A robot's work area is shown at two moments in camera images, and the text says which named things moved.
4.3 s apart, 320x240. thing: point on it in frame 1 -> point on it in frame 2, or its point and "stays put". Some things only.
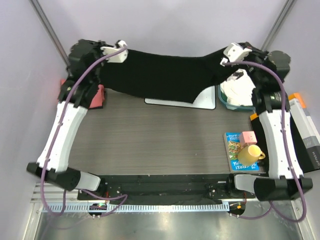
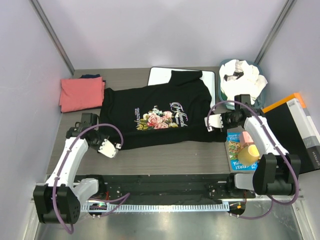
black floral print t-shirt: (175, 78) -> (173, 111)
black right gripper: (238, 63) -> (223, 119)
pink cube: (247, 138) stays put
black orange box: (306, 136) stays put
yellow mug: (248, 155) stays put
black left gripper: (100, 60) -> (99, 141)
